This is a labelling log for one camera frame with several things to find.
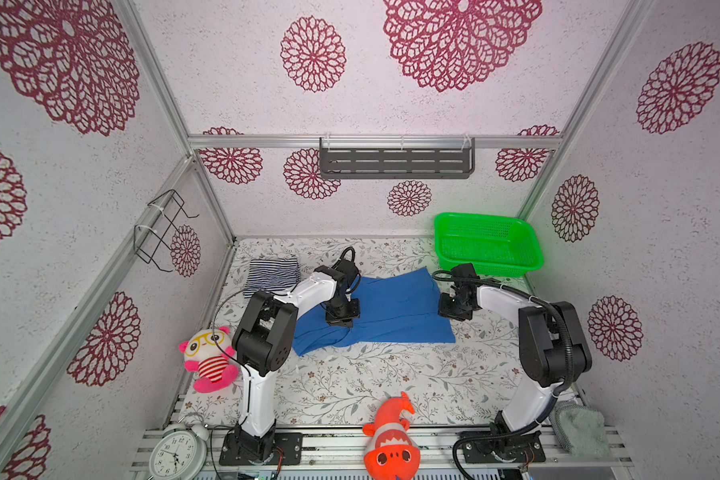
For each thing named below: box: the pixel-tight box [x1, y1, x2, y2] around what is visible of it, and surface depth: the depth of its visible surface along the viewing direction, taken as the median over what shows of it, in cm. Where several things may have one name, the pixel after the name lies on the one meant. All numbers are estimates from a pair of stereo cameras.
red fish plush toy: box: [362, 392, 421, 480], surface depth 69 cm
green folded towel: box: [549, 400, 612, 460], surface depth 77 cm
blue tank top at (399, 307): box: [292, 267, 456, 356], surface depth 96 cm
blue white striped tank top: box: [243, 258, 301, 298], surface depth 109 cm
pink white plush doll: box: [178, 326, 239, 393], surface depth 83 cm
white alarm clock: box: [149, 423, 210, 480], surface depth 71 cm
